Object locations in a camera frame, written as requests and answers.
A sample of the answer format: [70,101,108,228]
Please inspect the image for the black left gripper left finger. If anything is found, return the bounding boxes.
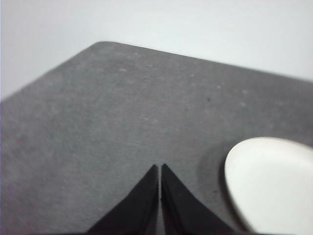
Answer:
[87,164,159,233]

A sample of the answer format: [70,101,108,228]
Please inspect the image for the white round plate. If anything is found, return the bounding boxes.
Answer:
[223,137,313,233]

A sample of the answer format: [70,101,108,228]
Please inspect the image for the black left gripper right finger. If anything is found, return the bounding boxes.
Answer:
[160,163,235,233]

